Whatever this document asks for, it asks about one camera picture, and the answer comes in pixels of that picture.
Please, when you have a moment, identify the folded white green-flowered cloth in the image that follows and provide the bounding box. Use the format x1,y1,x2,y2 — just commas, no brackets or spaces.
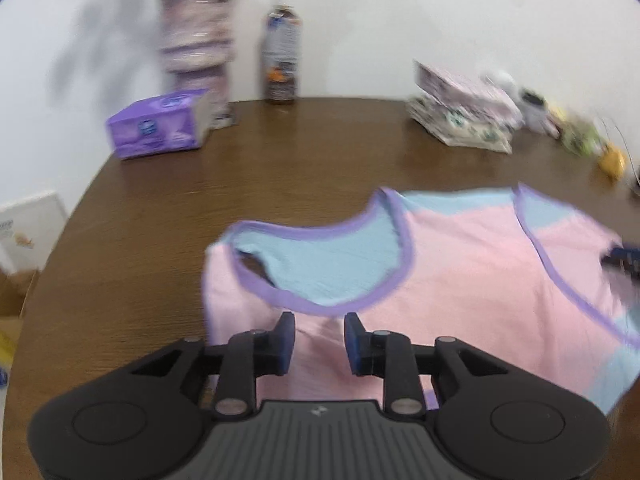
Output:
406,95,516,154

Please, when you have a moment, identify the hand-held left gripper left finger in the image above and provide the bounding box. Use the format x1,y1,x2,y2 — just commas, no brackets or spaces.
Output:
127,311,297,420

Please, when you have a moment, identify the pink and blue tank top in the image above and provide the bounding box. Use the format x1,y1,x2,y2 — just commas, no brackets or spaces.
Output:
202,183,640,415

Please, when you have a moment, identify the brown cardboard box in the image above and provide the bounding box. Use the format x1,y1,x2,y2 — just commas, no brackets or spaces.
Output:
0,269,41,318

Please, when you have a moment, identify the white cardboard box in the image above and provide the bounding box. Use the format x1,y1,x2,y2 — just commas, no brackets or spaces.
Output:
0,191,68,275

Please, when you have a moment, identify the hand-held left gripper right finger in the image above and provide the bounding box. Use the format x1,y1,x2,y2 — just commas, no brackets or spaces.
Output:
344,312,512,421

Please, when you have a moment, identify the plastic tea bottle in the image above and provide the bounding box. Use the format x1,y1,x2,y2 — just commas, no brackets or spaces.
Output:
262,0,303,106

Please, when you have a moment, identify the pink fuzzy vase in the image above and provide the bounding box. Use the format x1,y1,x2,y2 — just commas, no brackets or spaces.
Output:
159,0,236,129

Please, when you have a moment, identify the yellow small item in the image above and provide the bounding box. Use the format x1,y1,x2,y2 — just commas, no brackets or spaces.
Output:
599,144,627,179

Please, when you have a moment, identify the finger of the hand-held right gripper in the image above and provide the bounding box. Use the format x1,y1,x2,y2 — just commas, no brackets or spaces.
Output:
600,242,640,281

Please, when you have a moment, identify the purple tissue pack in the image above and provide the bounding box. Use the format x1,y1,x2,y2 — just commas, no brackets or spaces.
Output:
106,89,212,161

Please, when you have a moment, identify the small white jar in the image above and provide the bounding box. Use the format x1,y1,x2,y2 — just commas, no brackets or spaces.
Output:
520,89,548,133

